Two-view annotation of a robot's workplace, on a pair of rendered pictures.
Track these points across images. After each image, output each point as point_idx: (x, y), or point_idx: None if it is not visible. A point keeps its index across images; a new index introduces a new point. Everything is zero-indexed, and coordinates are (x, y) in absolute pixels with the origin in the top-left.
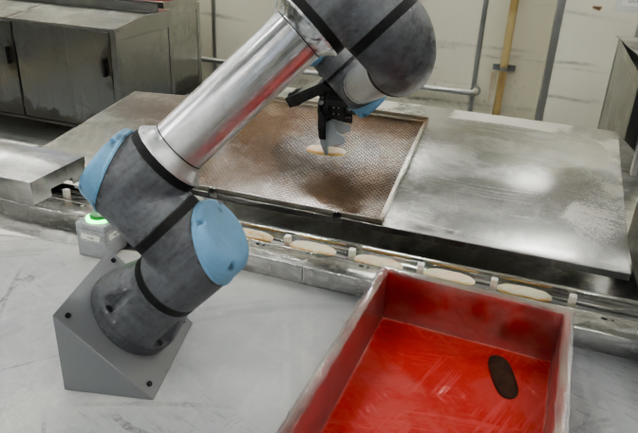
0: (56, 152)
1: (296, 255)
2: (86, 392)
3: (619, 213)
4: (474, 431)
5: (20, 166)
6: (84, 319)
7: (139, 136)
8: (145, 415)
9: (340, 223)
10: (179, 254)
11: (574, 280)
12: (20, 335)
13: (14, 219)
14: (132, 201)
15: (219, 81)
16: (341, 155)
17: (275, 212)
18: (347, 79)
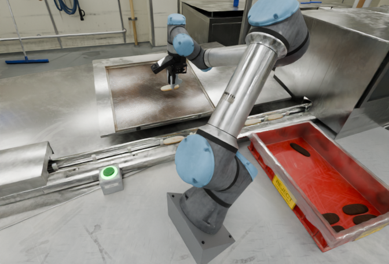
0: (25, 146)
1: None
2: (209, 261)
3: (270, 76)
4: (317, 173)
5: (14, 168)
6: (204, 236)
7: (217, 138)
8: (242, 250)
9: (199, 117)
10: (243, 181)
11: (271, 103)
12: (140, 261)
13: (33, 199)
14: (225, 173)
15: (248, 91)
16: (178, 87)
17: None
18: (213, 58)
